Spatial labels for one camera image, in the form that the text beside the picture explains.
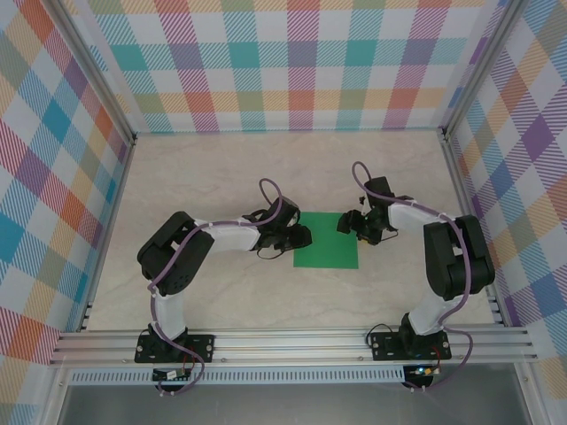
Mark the green paper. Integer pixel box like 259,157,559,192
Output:
292,211,360,270

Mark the grey metal panel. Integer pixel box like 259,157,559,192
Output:
57,382,532,425

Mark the black circuit board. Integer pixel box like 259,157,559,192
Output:
151,368,190,382

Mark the right gripper thin black wire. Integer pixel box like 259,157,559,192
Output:
375,220,400,243

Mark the thin black base wire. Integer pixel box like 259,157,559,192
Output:
366,324,403,349

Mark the long aluminium base rail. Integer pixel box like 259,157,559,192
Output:
48,327,540,367

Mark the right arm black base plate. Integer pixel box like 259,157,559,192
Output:
369,331,452,362

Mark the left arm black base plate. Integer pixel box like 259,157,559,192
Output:
134,332,216,365

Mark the slotted grey cable duct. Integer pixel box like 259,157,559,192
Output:
68,365,407,385

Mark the aluminium side rail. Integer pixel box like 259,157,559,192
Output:
440,132,509,328
77,136,138,333

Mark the aluminium frame post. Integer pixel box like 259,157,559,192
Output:
440,0,526,143
46,0,138,147

